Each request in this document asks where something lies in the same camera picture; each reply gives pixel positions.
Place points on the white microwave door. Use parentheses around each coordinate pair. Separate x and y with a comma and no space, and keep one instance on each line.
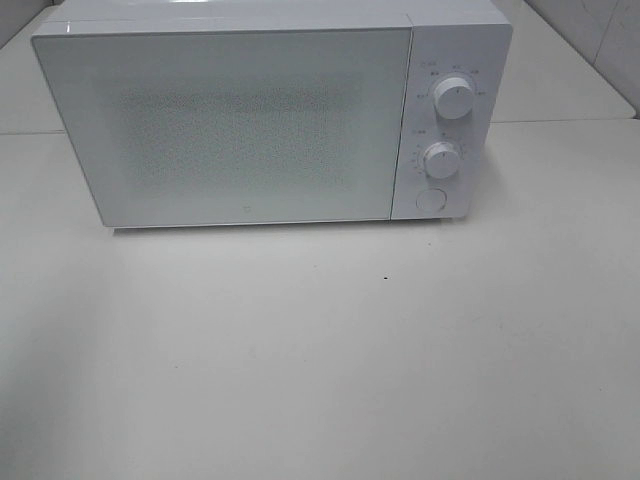
(232,128)

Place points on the white microwave oven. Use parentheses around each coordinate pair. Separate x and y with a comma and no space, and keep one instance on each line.
(466,38)

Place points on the upper white power knob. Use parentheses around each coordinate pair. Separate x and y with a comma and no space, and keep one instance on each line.
(453,97)

